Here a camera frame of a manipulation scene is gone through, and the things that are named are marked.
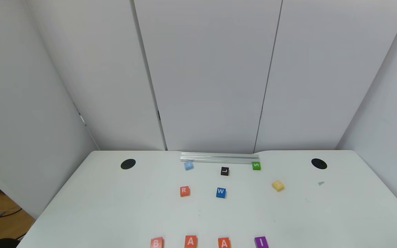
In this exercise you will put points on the orange letter A block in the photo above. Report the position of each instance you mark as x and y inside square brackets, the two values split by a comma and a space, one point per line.
[191, 241]
[224, 243]

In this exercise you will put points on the orange letter B block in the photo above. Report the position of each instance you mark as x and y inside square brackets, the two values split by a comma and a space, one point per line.
[156, 243]

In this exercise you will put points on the purple letter I block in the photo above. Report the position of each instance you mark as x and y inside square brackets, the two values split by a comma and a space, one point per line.
[261, 242]

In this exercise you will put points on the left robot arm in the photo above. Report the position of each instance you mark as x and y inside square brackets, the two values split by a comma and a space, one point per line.
[0, 244]

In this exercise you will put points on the light blue letter block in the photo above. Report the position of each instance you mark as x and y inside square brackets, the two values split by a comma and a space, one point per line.
[189, 165]

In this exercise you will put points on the black letter L block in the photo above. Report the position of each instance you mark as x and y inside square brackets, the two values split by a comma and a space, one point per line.
[224, 171]

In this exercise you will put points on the orange letter R block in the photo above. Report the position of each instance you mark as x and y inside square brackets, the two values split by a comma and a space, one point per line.
[184, 191]

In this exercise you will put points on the green letter S block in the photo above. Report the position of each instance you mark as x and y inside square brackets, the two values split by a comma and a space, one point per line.
[256, 166]

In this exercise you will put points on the blue letter W block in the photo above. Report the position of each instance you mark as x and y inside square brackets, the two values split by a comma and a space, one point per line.
[221, 193]

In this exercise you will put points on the black round table grommet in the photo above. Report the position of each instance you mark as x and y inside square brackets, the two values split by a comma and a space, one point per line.
[128, 164]
[319, 164]

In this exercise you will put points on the yellow letter block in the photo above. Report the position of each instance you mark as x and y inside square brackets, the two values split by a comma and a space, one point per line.
[278, 185]

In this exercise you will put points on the aluminium sign holder rail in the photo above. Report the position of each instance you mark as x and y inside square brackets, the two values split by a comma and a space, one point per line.
[215, 158]

